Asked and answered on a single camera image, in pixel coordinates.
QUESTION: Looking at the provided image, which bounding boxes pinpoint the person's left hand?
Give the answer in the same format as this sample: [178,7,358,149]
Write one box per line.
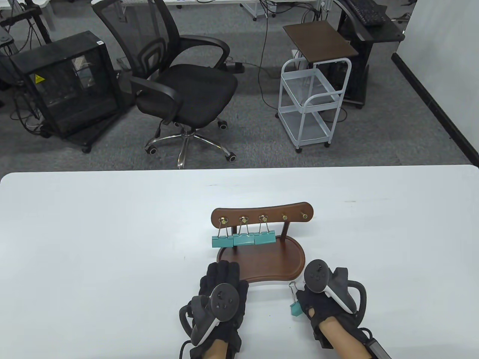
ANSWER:
[198,261,250,350]

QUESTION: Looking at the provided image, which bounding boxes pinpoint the person's right hand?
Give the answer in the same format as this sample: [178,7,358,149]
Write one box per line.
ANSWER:
[296,284,355,330]

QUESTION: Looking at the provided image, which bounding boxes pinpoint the teal binder clip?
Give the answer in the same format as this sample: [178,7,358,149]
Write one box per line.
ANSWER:
[233,216,256,246]
[212,217,235,249]
[288,281,303,317]
[254,215,276,245]

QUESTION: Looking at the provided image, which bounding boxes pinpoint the brown wooden key rack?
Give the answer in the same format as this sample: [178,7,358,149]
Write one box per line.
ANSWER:
[211,202,314,287]

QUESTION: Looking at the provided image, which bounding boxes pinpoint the person's right forearm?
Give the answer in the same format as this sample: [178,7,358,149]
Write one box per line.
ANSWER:
[320,320,369,359]

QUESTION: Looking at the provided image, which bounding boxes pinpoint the person's left forearm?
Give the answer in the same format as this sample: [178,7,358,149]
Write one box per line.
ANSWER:
[203,337,229,359]

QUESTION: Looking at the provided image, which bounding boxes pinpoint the grey handheld controller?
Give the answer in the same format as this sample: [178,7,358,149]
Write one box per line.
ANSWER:
[303,259,368,326]
[179,283,240,346]

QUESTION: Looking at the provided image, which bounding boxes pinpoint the black mesh office chair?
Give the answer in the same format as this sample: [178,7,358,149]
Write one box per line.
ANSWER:
[92,0,239,169]

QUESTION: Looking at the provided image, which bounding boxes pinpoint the black wheeled platform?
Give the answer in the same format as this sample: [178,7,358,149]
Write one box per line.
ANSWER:
[39,107,136,154]

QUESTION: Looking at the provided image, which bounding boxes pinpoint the black computer tower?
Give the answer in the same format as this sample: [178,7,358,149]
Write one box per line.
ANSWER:
[326,61,351,92]

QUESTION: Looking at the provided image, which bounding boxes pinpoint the black glass computer case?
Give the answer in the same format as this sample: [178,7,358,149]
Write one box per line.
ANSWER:
[10,31,125,139]

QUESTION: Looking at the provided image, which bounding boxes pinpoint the white cart with brown top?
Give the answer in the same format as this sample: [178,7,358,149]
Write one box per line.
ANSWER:
[278,21,360,153]

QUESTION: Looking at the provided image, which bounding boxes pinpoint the black standing desk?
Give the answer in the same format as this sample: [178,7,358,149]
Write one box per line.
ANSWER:
[332,0,406,110]

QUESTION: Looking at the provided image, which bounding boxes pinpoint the black keyboard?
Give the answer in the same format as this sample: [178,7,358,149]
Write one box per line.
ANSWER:
[344,0,386,27]

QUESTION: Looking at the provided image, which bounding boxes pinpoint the white table leg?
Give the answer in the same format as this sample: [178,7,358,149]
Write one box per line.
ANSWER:
[37,0,57,32]

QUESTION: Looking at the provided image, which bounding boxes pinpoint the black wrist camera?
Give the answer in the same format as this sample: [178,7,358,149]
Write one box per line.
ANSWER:
[312,325,334,350]

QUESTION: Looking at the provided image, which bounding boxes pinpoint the black forearm strap pack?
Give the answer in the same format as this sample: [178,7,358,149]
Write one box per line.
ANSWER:
[360,328,393,359]

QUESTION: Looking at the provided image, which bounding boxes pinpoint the black floor cable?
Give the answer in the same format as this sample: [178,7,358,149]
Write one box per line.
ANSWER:
[258,15,280,111]

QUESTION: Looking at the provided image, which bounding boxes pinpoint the floor cable bundle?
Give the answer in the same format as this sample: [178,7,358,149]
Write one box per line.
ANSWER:
[7,84,47,137]

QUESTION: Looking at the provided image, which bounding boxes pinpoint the white desk frame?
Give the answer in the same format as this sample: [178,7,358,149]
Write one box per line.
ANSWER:
[239,0,279,22]

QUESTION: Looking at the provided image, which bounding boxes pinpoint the black desk frame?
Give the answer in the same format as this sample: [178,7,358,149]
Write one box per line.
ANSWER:
[0,0,53,45]

